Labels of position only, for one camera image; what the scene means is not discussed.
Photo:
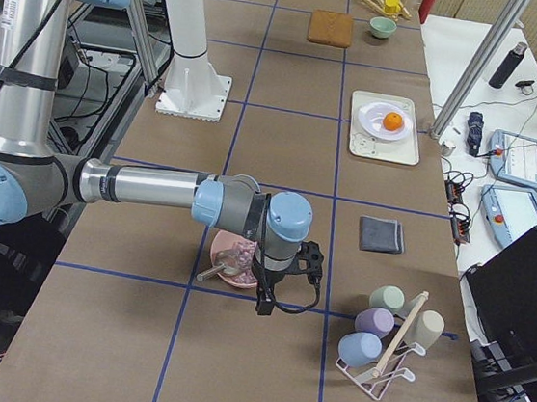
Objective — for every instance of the purple cup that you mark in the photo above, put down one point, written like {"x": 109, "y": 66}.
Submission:
{"x": 378, "y": 321}

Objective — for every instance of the green cup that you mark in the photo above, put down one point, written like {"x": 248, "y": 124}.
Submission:
{"x": 389, "y": 297}

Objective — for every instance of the beige cup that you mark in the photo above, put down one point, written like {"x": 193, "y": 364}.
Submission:
{"x": 429, "y": 328}

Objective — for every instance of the metal scoop in bowl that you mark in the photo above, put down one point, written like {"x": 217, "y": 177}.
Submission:
{"x": 225, "y": 263}

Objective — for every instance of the teach pendant near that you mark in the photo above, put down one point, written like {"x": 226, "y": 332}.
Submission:
{"x": 510, "y": 211}

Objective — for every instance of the grey folded cloth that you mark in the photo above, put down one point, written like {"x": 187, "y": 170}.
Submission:
{"x": 381, "y": 235}

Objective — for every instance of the white plate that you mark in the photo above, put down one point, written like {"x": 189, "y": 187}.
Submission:
{"x": 370, "y": 116}

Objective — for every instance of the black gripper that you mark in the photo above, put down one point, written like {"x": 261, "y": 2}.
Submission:
{"x": 271, "y": 278}

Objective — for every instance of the wooden cutting board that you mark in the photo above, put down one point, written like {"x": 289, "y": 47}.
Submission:
{"x": 331, "y": 28}

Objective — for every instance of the pink bowl of ice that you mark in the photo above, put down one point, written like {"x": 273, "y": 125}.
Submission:
{"x": 239, "y": 250}

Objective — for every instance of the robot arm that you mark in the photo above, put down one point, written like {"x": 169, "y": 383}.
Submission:
{"x": 35, "y": 177}

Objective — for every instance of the orange fruit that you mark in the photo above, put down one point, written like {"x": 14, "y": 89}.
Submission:
{"x": 393, "y": 121}

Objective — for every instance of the black folded umbrella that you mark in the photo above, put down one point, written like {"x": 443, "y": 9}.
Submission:
{"x": 475, "y": 132}

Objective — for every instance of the blue cup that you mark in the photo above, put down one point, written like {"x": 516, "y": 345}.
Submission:
{"x": 359, "y": 349}

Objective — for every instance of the green bowl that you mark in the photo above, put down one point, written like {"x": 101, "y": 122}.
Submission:
{"x": 382, "y": 27}

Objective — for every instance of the cream bear tray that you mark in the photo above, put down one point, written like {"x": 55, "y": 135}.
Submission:
{"x": 403, "y": 152}

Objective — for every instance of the yellow cup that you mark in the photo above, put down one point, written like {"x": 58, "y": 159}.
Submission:
{"x": 392, "y": 7}

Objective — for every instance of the white wire cup rack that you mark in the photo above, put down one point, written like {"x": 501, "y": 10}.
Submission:
{"x": 375, "y": 378}

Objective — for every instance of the black laptop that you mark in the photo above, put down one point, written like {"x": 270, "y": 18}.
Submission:
{"x": 505, "y": 293}

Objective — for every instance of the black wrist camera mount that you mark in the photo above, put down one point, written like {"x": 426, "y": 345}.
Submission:
{"x": 309, "y": 262}

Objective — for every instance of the teach pendant far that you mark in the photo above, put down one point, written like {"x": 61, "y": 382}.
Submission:
{"x": 513, "y": 158}

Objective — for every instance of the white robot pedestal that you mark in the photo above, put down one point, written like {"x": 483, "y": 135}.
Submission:
{"x": 192, "y": 86}

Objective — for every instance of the aluminium frame post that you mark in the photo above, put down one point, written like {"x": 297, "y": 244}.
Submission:
{"x": 484, "y": 53}

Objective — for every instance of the black water bottle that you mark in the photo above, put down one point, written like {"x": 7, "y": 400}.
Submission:
{"x": 508, "y": 65}

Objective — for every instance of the teach pendant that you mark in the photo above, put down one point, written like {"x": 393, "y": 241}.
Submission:
{"x": 510, "y": 211}
{"x": 513, "y": 158}

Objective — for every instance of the black power strip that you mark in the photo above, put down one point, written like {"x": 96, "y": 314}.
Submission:
{"x": 459, "y": 213}

